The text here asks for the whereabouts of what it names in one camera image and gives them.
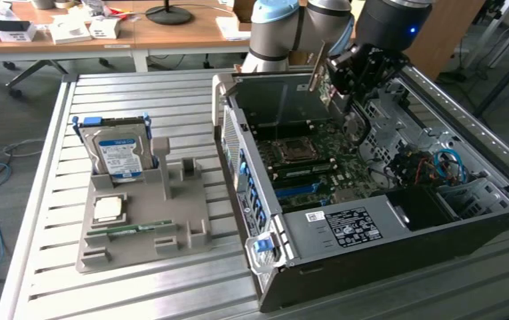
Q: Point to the black open PC case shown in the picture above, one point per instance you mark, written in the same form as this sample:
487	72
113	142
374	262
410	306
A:
414	260

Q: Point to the metal CPU socket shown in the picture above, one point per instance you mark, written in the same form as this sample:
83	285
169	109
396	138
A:
294	148

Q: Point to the white paper stack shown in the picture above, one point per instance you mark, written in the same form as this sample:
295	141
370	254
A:
232	30

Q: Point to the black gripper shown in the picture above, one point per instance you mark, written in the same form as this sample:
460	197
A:
391	26

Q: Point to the beige tape roll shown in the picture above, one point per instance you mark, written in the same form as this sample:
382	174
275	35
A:
64	4

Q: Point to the NVIDIA graphics card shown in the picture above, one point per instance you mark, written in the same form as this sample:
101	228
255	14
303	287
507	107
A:
320	76

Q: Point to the small white labelled box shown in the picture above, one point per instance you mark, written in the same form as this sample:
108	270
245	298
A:
105	31

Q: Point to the silver CPU chip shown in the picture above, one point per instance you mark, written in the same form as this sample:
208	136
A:
107	209

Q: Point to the grey side panel latch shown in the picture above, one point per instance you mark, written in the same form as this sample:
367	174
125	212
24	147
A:
259	263

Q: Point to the wooden desk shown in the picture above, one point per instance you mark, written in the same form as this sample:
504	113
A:
169	36

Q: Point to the green motherboard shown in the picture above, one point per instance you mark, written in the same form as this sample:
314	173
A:
324	160

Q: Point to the hard disk with blue bracket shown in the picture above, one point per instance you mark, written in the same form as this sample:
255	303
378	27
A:
119	153

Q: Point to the flat white cardboard box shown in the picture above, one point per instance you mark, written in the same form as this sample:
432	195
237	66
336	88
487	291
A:
69	33

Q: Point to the green RAM stick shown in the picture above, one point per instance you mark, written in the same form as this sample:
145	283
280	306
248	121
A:
140	227

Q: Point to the grey power supply unit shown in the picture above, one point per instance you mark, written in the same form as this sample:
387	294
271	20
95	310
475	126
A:
303	233

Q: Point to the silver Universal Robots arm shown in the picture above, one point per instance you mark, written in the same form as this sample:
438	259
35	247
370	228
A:
272	40

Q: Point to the wooden cabinet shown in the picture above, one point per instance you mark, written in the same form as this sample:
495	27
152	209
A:
454	33

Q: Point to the blue case latch tab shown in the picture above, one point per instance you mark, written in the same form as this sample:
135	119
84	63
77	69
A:
263	245

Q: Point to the grey parts rack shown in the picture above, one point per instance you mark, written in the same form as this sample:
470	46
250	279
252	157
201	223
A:
147	206

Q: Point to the silver perforated drive cage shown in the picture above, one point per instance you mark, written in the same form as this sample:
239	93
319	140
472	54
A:
387	140

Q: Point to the black monitor stand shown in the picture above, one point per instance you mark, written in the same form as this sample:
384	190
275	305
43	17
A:
167	16

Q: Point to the silver disk bay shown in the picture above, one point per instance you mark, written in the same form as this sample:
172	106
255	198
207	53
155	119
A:
480	196

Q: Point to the grey cup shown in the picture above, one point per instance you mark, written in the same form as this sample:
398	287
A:
43	4

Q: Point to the white box with black insert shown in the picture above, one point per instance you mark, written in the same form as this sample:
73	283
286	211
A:
16	35

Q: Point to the black wheeled chair base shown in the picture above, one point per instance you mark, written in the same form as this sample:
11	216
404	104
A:
27	71

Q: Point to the long PCIe expansion slot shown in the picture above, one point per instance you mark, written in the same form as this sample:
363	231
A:
296	190

